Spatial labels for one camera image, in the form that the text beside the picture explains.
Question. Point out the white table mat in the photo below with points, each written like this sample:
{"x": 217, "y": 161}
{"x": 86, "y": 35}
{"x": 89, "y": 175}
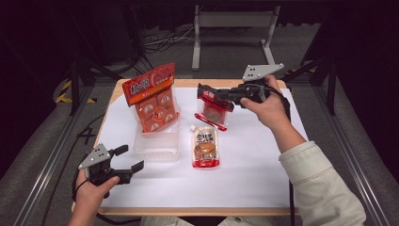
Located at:
{"x": 244, "y": 175}

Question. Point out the person's left hand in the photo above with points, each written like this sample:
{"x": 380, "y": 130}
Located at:
{"x": 91, "y": 197}

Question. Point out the person's right hand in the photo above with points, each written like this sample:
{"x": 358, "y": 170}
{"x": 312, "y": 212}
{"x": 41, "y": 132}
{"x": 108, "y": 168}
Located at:
{"x": 271, "y": 109}

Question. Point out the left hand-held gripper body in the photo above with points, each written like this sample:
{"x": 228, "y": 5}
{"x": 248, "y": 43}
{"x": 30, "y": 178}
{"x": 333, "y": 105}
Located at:
{"x": 94, "y": 158}

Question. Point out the red and black sauce packet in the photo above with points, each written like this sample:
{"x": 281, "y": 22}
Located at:
{"x": 215, "y": 111}

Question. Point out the spout pouch with red base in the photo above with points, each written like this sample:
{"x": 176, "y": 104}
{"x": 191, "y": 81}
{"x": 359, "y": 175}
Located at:
{"x": 205, "y": 149}

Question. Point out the clear plastic container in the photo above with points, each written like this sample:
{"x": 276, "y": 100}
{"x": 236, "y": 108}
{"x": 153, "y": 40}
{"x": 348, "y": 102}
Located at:
{"x": 156, "y": 146}

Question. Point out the white metal stand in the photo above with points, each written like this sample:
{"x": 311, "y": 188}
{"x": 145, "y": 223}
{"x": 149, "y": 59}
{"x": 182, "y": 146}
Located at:
{"x": 233, "y": 19}

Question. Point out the black metal stand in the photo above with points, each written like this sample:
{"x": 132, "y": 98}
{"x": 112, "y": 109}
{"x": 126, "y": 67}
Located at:
{"x": 331, "y": 81}
{"x": 74, "y": 84}

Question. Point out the narrow orange seasoning packet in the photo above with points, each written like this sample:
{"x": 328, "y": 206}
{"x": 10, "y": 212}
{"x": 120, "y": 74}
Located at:
{"x": 147, "y": 83}

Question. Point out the aluminium rail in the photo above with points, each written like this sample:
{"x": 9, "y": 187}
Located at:
{"x": 50, "y": 163}
{"x": 351, "y": 147}

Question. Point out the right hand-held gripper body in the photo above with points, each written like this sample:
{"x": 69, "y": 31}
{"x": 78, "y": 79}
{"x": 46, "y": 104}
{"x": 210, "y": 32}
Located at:
{"x": 262, "y": 71}

